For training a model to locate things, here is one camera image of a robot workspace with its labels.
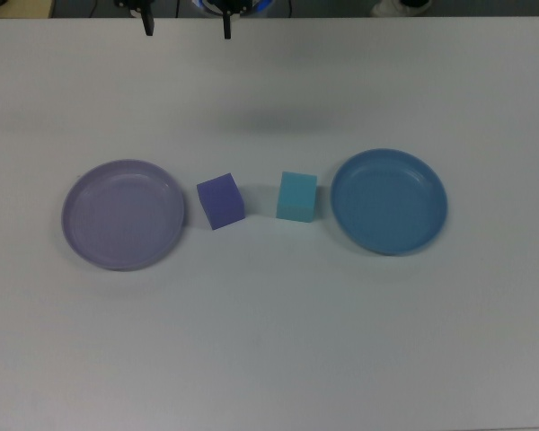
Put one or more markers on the cyan foam cube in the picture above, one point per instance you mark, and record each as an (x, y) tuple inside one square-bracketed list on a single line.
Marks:
[(296, 197)]

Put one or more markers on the purple foam cube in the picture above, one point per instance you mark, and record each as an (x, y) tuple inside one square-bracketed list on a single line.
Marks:
[(220, 202)]

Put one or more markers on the purple plate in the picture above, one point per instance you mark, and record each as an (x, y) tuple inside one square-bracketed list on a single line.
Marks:
[(123, 215)]

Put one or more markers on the blue plate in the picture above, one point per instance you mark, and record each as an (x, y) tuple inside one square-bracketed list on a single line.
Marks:
[(388, 202)]

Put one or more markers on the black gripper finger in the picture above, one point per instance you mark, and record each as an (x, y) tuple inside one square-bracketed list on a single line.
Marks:
[(227, 27), (148, 24)]

